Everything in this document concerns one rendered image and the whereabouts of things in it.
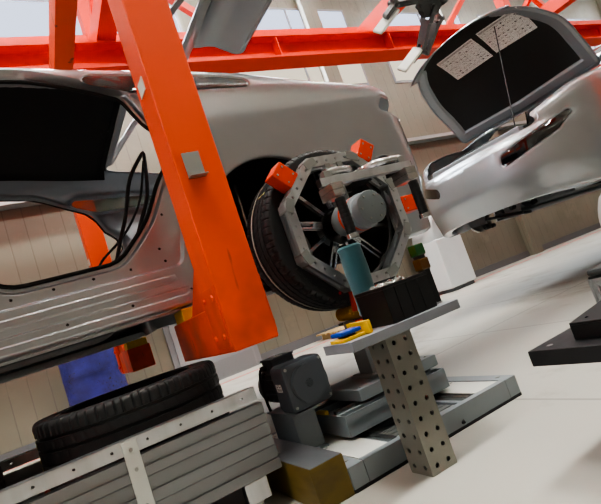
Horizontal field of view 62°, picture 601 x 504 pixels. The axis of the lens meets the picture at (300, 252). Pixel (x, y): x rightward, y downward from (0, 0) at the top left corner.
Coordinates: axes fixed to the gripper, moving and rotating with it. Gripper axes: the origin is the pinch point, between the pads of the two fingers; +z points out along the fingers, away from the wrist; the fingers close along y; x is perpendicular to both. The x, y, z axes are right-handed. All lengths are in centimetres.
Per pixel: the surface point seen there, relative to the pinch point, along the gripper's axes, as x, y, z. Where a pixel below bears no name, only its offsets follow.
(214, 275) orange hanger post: -26, -21, 77
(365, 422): 13, -86, 90
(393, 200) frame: -37, -83, 16
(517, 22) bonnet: -184, -257, -200
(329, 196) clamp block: -27, -41, 34
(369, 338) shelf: 19, -42, 62
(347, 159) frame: -51, -62, 15
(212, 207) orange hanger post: -41, -15, 61
